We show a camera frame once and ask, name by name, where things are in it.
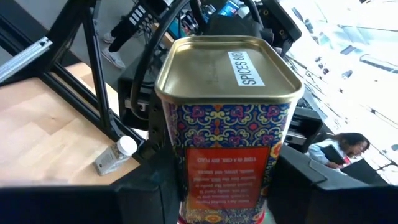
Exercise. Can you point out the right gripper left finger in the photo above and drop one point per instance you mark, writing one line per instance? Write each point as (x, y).
(152, 186)

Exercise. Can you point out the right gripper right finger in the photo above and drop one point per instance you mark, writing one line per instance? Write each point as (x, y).
(289, 186)

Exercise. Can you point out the white-lid spice jar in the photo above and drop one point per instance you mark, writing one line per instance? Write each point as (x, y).
(109, 160)

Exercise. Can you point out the red patterned spice tin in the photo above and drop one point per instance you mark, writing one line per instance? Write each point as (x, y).
(227, 130)

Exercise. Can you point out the person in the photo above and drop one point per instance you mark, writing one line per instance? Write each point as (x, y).
(348, 144)
(122, 31)

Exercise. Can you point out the silver aluminium bar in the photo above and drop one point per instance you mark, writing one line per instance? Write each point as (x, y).
(25, 59)

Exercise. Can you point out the laptop screen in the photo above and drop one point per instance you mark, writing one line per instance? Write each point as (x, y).
(230, 8)

